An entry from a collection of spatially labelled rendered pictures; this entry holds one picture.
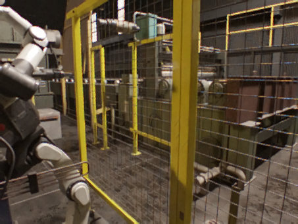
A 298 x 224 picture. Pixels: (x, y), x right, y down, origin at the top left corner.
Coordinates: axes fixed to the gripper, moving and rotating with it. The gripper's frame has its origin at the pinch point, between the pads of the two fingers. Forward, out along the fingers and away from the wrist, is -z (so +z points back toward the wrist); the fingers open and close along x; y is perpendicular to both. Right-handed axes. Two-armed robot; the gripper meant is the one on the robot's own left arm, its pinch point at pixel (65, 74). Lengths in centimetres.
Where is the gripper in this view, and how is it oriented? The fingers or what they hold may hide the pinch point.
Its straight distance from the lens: 179.2
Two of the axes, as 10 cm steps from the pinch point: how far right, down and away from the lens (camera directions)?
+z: -7.6, 1.1, -6.4
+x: 6.5, 1.3, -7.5
